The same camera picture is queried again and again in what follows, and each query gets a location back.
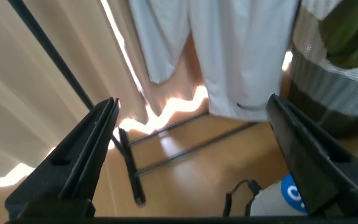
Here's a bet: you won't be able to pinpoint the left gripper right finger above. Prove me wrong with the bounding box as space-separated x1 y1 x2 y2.
265 93 358 217

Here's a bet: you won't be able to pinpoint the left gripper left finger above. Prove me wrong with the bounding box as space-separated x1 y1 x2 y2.
4 96 120 219

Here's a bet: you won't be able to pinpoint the green garment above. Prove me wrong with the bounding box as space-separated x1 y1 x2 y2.
318 0 358 70

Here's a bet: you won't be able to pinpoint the pale grey shorts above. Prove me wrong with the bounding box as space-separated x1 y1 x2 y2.
128 0 301 123

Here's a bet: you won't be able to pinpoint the white laundry basket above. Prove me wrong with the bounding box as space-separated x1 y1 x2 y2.
287 0 358 139

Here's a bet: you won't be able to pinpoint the black clothes rack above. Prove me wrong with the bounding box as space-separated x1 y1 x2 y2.
7 0 259 206

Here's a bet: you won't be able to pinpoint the black cable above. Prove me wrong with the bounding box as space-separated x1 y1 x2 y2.
222 179 263 217

